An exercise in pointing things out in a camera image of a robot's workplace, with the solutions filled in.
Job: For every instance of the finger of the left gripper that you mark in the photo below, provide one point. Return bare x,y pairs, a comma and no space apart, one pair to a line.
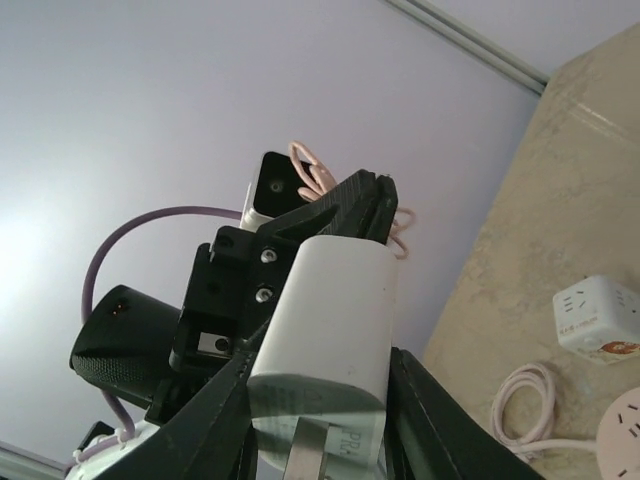
381,208

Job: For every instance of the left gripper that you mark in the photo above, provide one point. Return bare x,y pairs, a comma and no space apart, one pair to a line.
236,282

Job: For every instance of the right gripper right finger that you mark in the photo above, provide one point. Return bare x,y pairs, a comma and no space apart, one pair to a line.
429,436

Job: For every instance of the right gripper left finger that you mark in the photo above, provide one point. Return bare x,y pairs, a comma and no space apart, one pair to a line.
211,437

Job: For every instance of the white charger with cable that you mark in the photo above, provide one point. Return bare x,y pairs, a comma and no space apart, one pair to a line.
326,354

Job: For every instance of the white cube socket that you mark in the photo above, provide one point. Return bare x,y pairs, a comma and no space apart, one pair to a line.
597,319

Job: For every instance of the pink round power strip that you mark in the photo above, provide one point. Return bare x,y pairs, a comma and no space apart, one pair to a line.
617,439

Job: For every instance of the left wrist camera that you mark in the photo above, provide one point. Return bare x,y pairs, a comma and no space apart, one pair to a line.
272,192

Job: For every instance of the aluminium rail frame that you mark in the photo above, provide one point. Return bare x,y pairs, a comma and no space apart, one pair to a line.
473,43

